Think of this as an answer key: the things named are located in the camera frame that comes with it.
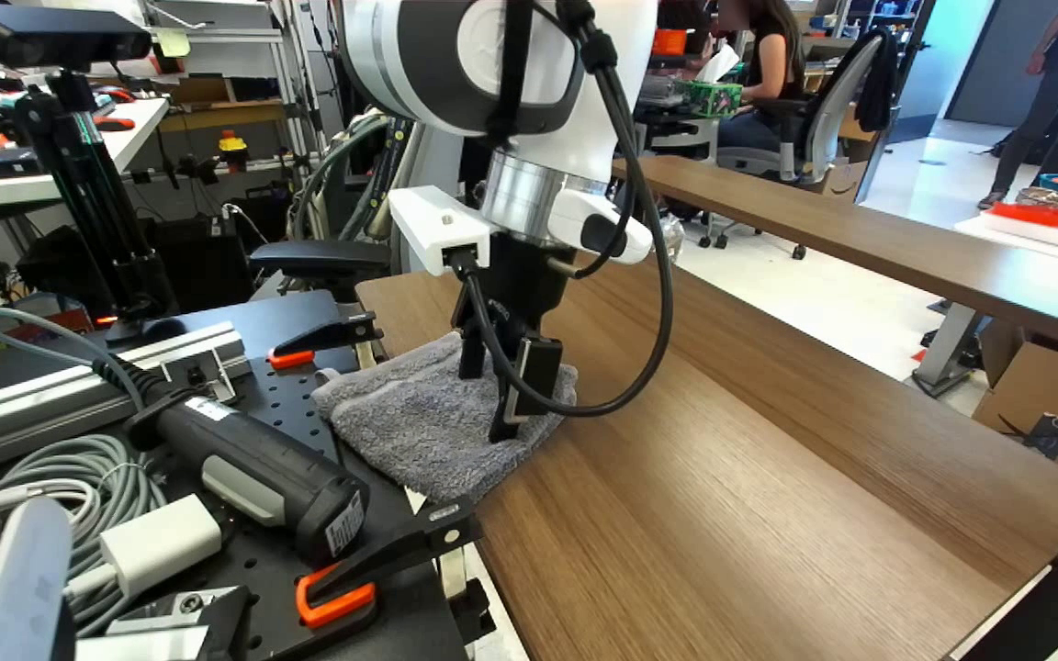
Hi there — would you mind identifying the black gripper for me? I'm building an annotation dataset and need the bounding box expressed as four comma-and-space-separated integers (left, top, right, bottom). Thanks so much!
457, 227, 577, 447

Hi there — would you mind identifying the grey towel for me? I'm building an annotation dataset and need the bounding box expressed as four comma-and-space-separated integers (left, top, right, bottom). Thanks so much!
308, 332, 581, 505

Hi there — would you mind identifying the small black orange clamp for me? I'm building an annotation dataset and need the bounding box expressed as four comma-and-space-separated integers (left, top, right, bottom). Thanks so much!
266, 314, 384, 374

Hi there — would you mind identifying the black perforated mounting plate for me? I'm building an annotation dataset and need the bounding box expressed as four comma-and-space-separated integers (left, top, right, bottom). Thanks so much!
122, 291, 469, 661

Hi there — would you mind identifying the large black orange clamp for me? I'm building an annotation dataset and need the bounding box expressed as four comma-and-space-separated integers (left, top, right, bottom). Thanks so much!
292, 493, 487, 636

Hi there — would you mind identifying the black grey handheld device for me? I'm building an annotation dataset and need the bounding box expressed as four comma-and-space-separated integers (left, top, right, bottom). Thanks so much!
122, 395, 374, 570

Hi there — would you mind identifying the green box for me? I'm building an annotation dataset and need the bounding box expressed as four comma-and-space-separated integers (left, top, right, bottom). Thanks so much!
673, 76, 746, 122

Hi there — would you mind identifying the orange bin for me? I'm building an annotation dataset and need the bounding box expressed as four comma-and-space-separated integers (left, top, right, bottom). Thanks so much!
649, 27, 691, 62

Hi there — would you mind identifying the white power adapter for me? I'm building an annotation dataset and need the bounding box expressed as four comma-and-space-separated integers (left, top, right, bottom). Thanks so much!
95, 493, 227, 603

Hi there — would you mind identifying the long wooden side table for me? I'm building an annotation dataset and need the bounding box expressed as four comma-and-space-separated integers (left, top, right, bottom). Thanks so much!
638, 150, 1058, 402

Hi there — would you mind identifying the seated person black top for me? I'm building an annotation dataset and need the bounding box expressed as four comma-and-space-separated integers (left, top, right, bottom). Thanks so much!
707, 0, 810, 150

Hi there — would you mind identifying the grey black office chair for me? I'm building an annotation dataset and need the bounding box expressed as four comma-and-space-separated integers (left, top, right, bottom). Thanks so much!
718, 31, 900, 195

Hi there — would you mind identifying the white desk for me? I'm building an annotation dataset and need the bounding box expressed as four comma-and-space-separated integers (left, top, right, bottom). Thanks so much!
0, 91, 173, 237

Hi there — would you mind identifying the pale grey curved panel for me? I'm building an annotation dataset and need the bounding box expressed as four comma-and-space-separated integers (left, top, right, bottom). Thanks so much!
0, 496, 82, 661

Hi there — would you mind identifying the cardboard box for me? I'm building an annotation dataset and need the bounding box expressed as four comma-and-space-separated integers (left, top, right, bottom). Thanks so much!
972, 340, 1058, 493

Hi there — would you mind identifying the red flat object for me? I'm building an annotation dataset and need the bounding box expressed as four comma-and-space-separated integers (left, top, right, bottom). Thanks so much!
989, 200, 1058, 231

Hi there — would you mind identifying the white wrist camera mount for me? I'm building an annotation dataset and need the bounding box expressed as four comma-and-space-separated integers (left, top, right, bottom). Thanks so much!
387, 182, 658, 281

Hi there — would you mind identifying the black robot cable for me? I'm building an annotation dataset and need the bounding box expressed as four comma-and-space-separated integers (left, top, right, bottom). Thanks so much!
454, 0, 680, 423

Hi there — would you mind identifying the black white metal bracket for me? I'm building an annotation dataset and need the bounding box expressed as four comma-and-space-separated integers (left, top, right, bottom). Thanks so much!
73, 584, 254, 661

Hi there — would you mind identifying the black camera tripod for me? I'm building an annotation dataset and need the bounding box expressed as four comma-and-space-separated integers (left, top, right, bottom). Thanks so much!
0, 65, 179, 326

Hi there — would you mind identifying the grey cable bundle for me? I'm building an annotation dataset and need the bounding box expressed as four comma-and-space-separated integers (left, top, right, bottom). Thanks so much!
0, 430, 173, 638

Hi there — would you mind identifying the aluminium extrusion rail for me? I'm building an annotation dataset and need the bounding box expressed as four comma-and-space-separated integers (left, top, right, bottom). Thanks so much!
0, 320, 251, 485

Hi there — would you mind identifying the black stereo camera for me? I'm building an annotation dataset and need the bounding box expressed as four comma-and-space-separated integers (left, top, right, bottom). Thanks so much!
0, 0, 154, 70

